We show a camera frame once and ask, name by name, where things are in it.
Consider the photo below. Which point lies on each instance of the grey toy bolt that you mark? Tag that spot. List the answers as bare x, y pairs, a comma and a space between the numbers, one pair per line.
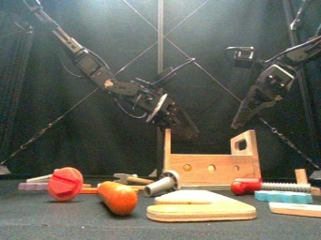
162, 185

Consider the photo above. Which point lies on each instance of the white wooden piece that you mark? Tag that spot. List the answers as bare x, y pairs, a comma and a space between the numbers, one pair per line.
39, 178

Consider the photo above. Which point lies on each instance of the purple toy gear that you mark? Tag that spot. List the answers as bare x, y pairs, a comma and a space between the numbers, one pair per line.
33, 186

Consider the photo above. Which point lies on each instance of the pale wooden flat piece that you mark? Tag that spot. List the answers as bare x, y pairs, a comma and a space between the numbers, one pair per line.
187, 197

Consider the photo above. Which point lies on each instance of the orange flat wooden piece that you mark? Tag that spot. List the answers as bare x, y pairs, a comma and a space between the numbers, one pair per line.
89, 190

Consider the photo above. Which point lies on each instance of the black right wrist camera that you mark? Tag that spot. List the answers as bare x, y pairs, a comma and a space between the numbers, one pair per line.
240, 56

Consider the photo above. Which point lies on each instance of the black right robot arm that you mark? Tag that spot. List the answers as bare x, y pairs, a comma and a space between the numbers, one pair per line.
301, 50

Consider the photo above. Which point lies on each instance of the red bolt with grey thread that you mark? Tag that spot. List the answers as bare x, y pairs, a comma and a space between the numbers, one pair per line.
267, 186

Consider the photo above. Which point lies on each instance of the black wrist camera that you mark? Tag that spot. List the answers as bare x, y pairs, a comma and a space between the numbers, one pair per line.
240, 56
170, 74

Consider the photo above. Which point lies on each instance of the light wooden plank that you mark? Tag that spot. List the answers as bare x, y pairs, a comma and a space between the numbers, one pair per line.
294, 209

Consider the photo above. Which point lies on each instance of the wooden toy toolbox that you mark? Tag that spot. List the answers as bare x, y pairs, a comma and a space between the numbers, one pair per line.
210, 168

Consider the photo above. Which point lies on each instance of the small upright wooden block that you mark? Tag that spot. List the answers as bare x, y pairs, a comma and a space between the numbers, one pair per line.
301, 176

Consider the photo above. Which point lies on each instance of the rounded plywood board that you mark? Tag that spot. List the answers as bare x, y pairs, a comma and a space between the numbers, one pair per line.
200, 212

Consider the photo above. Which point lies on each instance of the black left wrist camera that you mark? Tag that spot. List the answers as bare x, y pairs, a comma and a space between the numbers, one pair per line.
170, 74

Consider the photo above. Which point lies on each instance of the grey vertical frame pole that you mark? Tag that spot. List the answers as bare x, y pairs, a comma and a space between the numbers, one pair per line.
159, 37

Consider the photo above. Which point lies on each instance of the diagonal frame brace rod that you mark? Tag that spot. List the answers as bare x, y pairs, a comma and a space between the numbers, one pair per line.
53, 122
216, 81

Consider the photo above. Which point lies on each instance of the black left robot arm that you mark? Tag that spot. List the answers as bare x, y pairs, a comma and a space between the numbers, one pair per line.
89, 64

